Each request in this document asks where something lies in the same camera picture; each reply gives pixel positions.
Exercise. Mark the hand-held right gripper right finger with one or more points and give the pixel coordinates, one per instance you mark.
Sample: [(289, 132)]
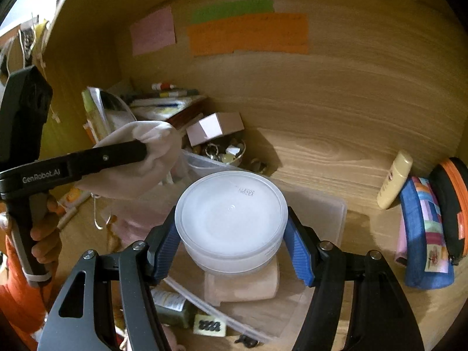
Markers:
[(298, 259)]

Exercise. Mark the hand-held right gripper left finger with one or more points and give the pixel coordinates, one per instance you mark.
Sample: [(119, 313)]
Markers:
[(166, 252)]

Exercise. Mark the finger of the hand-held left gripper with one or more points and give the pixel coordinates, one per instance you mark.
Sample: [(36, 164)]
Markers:
[(109, 157)]

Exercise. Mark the white cloth pouch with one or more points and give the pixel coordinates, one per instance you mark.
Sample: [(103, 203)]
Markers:
[(153, 168)]

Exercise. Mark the white round plastic container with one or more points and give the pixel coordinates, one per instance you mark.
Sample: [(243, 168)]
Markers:
[(230, 219)]

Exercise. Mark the person's left forearm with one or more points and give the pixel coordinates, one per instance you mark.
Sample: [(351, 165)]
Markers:
[(18, 299)]

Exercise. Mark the wooden desktop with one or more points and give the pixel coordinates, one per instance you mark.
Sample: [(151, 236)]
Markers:
[(329, 161)]

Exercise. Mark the person's left hand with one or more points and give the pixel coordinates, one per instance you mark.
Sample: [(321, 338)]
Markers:
[(45, 234)]

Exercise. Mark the yellow green bottle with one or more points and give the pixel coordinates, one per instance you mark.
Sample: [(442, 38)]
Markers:
[(91, 115)]

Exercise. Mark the orange printed packet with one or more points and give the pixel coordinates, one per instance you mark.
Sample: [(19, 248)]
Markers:
[(75, 197)]

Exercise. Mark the green glass bottle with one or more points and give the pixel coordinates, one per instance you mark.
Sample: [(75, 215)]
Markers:
[(175, 307)]

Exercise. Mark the beige cloth pouch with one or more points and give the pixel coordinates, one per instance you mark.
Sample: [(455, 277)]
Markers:
[(241, 285)]

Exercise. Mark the card with black clips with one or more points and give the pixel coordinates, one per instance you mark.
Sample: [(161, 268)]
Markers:
[(210, 325)]

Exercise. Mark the yellow hanging cloth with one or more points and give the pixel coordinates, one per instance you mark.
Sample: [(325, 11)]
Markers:
[(40, 33)]

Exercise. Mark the clear plastic box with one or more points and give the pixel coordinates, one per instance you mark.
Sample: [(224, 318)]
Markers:
[(197, 164)]

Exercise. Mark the red white marker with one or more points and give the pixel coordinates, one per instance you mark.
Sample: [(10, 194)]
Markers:
[(162, 86)]

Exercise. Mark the black hair clip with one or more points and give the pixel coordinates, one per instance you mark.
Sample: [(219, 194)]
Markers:
[(246, 340)]

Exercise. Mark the grey marker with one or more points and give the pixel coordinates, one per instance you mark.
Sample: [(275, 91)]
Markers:
[(182, 92)]

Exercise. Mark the pink flat packet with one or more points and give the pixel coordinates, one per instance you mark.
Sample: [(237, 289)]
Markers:
[(401, 245)]

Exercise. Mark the white small box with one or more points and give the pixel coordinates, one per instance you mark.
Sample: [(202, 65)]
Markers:
[(215, 126)]

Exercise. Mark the bowl of trinkets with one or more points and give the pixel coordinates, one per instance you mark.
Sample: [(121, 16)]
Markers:
[(223, 151)]

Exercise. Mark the cream lotion tube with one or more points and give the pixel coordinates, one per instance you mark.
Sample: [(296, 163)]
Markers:
[(395, 179)]

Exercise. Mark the blue patchwork pencil case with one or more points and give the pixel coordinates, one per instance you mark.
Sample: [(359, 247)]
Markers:
[(424, 234)]

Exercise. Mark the pink sticky note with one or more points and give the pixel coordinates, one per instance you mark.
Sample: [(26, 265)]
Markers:
[(151, 31)]

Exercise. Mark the black orange zip case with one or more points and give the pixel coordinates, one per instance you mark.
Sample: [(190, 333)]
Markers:
[(449, 197)]

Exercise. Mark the orange sticky note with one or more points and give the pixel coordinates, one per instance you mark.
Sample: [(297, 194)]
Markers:
[(248, 34)]

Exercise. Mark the green sticky note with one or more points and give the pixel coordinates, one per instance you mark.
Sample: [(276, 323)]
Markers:
[(234, 9)]

